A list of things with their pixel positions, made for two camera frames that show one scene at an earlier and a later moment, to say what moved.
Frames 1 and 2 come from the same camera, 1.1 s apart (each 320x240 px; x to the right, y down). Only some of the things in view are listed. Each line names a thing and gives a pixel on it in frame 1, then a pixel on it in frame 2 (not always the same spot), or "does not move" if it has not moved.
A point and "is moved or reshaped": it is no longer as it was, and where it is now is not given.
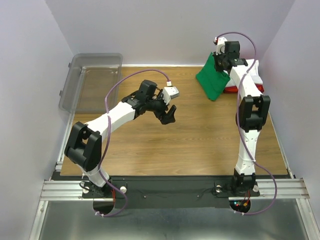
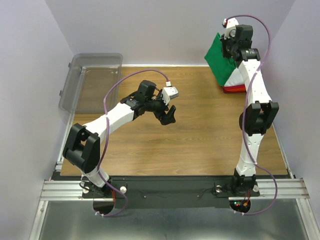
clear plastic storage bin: (87, 80) does not move
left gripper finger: (170, 116) does not move
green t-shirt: (212, 82) is moved or reshaped
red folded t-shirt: (234, 89) does not move
